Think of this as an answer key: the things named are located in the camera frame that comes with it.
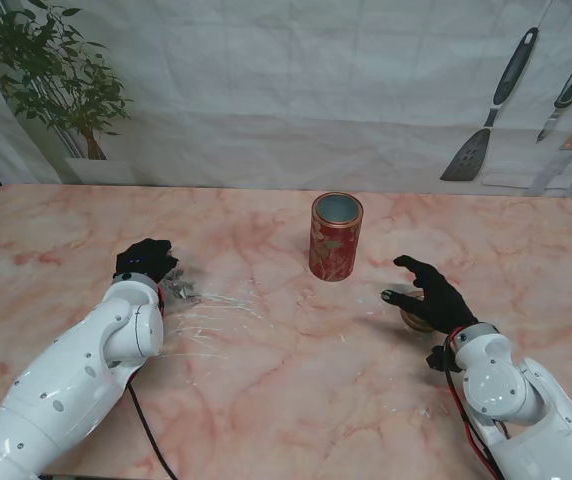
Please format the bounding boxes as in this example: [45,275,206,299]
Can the red floral tea canister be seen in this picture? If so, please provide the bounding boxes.
[308,191,365,284]

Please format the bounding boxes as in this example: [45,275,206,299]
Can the red and black right arm cable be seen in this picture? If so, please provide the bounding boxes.
[443,327,505,480]

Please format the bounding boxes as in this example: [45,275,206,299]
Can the gold round canister lid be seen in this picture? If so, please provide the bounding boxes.
[400,289,440,334]

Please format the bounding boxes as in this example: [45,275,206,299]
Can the red and black left arm cable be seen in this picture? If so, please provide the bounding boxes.
[125,367,180,480]

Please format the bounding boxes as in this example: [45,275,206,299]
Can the black slotted spatula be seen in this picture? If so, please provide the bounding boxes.
[439,26,540,182]

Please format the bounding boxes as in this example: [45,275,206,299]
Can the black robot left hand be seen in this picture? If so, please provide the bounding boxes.
[113,238,180,287]

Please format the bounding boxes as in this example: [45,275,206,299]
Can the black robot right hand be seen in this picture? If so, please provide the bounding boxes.
[379,254,480,335]

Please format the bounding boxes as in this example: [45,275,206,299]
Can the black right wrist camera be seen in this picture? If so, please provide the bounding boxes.
[425,344,455,372]

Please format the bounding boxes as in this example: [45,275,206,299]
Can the red and black arm cable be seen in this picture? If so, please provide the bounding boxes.
[443,327,505,480]
[125,367,180,480]

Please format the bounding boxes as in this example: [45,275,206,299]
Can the green leafy plant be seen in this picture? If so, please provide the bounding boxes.
[0,0,135,161]

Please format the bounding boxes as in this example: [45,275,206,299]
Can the clear plastic bag of tea bags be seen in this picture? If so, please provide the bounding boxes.
[158,249,202,306]

